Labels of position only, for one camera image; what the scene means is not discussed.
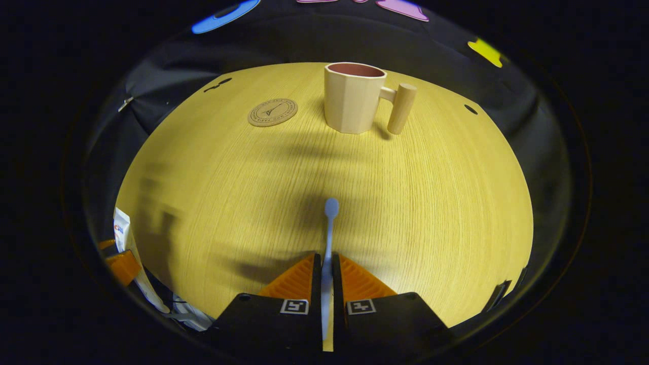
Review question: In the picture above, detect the round brown coaster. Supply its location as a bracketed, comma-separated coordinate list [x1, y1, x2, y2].
[247, 98, 299, 127]

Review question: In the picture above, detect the beige cup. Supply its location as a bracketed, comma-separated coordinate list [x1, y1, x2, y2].
[323, 62, 418, 135]

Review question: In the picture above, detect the thin white cable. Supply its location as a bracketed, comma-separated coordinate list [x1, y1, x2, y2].
[162, 291, 214, 330]

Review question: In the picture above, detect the black backdrop cloth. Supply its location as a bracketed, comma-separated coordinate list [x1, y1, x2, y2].
[81, 0, 576, 335]

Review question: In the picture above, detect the white toothpaste tube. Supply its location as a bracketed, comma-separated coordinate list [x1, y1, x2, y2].
[113, 207, 171, 314]

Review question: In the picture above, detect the white toothbrush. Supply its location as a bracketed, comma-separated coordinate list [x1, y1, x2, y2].
[320, 198, 340, 341]

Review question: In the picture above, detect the small black bracket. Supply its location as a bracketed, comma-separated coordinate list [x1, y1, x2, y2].
[486, 279, 513, 313]

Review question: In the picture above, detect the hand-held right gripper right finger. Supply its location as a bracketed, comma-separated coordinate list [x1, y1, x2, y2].
[332, 253, 452, 355]

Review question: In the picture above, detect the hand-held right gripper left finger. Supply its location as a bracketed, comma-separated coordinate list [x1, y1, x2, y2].
[205, 252, 323, 355]

